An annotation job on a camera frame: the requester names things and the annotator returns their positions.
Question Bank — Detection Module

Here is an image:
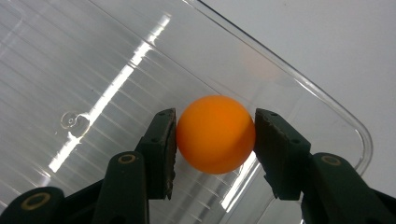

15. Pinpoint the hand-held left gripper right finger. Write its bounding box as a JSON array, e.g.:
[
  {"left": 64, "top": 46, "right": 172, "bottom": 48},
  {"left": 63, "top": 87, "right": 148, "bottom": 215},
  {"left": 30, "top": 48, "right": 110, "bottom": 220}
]
[{"left": 253, "top": 107, "right": 313, "bottom": 202}]

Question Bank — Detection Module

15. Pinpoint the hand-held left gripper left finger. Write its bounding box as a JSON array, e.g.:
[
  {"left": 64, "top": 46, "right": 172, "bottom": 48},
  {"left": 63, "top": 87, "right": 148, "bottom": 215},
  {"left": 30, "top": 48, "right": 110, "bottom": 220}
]
[{"left": 134, "top": 107, "right": 178, "bottom": 201}]

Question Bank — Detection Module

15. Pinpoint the orange ball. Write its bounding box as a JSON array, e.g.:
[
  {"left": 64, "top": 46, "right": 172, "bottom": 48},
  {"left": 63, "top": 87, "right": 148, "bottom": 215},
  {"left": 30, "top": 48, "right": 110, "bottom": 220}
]
[{"left": 176, "top": 94, "right": 257, "bottom": 175}]

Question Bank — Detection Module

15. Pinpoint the clear plastic tray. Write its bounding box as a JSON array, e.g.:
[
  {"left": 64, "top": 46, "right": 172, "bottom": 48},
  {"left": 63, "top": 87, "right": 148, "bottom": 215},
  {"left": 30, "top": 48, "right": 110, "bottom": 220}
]
[{"left": 0, "top": 0, "right": 375, "bottom": 224}]

